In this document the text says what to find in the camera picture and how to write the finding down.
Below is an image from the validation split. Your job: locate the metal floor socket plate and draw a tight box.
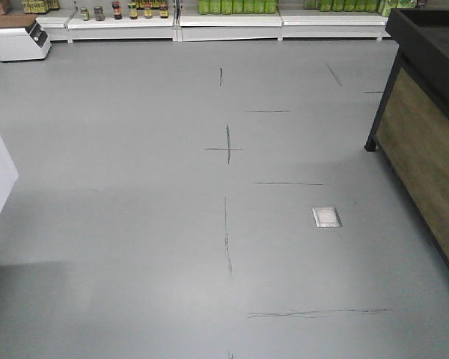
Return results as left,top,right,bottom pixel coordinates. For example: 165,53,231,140
311,206,342,228

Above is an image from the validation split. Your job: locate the white store shelving unit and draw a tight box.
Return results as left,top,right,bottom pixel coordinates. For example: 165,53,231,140
0,0,397,46

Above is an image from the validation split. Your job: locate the black wooden display stand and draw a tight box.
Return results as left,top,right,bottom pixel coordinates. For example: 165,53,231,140
364,8,449,270

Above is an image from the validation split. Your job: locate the white box appliance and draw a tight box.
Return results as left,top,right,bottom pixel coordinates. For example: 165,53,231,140
0,16,52,62

